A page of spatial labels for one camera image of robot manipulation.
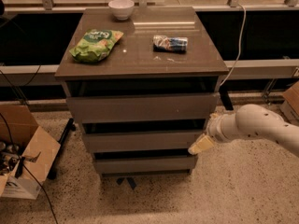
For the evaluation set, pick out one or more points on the cardboard box on right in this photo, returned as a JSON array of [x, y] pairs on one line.
[[290, 106]]

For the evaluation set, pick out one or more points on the cardboard box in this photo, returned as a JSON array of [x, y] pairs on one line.
[[290, 106], [19, 127]]

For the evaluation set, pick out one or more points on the black stand leg left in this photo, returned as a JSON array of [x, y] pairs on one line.
[[70, 126]]

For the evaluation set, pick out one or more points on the crumpled blue silver packet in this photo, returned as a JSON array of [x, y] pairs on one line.
[[173, 44]]

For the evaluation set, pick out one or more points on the cardboard box on left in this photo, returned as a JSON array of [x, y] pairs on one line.
[[19, 127]]

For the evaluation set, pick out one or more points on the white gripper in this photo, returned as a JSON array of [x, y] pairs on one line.
[[214, 129]]

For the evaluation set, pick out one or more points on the grey drawer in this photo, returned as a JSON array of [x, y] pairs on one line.
[[142, 108], [145, 165], [138, 141]]

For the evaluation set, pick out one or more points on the black stand leg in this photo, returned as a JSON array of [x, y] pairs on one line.
[[70, 126], [225, 99]]

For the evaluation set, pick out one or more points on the grey drawer cabinet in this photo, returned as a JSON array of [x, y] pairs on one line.
[[135, 68]]

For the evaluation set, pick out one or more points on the grey top drawer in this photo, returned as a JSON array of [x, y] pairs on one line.
[[142, 108]]

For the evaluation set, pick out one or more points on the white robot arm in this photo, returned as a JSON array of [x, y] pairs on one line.
[[247, 123]]

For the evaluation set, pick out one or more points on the black stand leg right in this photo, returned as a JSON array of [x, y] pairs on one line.
[[225, 99]]

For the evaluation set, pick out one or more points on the grey bottom drawer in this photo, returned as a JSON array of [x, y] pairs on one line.
[[145, 165]]

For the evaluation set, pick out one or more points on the metal parts in box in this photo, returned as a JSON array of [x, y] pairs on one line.
[[10, 156]]

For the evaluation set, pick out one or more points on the white bowl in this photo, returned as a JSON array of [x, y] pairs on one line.
[[121, 9]]

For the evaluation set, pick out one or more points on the green snack bag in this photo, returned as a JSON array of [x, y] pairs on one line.
[[95, 45]]

